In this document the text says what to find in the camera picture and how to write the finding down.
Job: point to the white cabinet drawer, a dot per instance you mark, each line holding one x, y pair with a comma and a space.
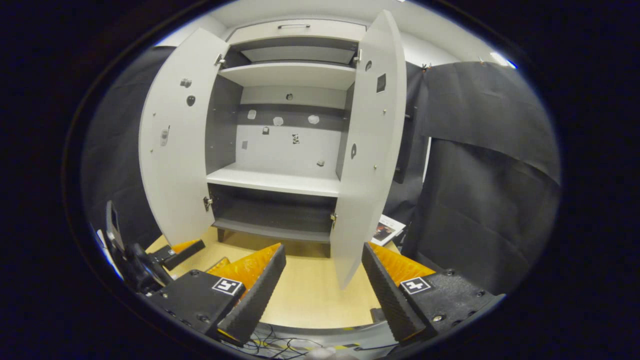
260, 32

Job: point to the printed paper booklet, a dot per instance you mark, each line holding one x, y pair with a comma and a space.
387, 231

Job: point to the white and grey cabinet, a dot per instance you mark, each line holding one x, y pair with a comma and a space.
275, 180

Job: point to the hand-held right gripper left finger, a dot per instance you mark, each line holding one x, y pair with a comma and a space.
257, 295

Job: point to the ceiling light panel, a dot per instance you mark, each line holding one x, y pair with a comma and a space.
501, 59

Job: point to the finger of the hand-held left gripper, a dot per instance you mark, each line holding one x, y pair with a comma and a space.
182, 252
220, 265

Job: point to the white cabinet door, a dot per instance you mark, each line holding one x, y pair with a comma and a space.
175, 165
365, 175

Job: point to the black backdrop cloth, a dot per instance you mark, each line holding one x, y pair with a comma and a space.
115, 150
490, 200

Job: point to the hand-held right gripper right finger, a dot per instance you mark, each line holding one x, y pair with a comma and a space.
387, 295

